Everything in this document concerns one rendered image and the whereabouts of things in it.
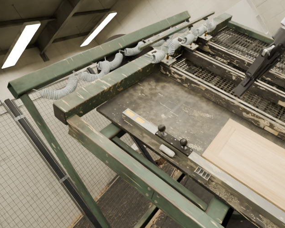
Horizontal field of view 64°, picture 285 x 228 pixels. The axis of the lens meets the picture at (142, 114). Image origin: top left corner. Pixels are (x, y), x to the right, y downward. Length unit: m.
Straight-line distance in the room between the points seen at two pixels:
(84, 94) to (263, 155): 1.00
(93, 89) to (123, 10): 6.56
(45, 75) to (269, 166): 1.44
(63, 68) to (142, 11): 5.84
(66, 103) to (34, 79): 0.49
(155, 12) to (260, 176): 6.36
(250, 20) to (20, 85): 4.32
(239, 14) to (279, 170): 4.05
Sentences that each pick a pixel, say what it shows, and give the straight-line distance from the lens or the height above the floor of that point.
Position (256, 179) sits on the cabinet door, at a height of 1.07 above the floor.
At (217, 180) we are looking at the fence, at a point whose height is 1.19.
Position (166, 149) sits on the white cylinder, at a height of 1.41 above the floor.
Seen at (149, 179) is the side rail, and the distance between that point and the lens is 1.01.
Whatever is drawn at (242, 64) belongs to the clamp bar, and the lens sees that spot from 2.07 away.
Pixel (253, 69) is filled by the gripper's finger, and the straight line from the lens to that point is 0.82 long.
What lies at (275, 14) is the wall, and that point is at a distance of 6.45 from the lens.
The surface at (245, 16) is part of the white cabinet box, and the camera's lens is 5.09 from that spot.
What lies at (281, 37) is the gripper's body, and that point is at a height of 1.63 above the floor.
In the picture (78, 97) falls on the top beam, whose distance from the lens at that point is 1.25.
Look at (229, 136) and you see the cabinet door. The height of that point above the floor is 1.24.
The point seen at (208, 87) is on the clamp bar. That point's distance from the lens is 1.56.
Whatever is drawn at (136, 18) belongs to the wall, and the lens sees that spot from 7.54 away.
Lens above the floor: 1.74
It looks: 6 degrees down
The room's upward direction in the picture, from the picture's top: 33 degrees counter-clockwise
